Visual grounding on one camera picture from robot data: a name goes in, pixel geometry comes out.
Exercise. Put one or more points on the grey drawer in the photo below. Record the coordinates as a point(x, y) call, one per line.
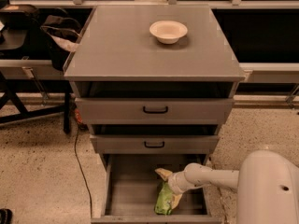
point(173, 144)
point(129, 110)
point(132, 188)

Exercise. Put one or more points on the white paper bowl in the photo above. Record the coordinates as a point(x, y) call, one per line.
point(168, 32)

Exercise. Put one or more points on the grey bottom drawer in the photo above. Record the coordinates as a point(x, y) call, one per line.
point(132, 188)

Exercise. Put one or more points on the grey top drawer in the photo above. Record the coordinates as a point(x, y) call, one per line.
point(129, 110)

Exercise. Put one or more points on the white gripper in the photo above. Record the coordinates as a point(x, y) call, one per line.
point(175, 181)

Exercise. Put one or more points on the green rice chip bag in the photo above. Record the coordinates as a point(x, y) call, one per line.
point(163, 204)

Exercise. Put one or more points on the black drawer handle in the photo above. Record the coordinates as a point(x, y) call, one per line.
point(160, 110)
point(153, 144)

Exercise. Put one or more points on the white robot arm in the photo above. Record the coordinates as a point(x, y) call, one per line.
point(267, 187)

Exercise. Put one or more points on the grey drawer cabinet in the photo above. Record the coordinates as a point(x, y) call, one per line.
point(118, 57)

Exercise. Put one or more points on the black top drawer handle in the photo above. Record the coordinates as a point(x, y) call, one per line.
point(160, 110)

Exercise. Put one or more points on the black middle drawer handle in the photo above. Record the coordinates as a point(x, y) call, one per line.
point(153, 144)

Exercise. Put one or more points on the grey middle drawer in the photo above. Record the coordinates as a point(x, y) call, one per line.
point(173, 144)

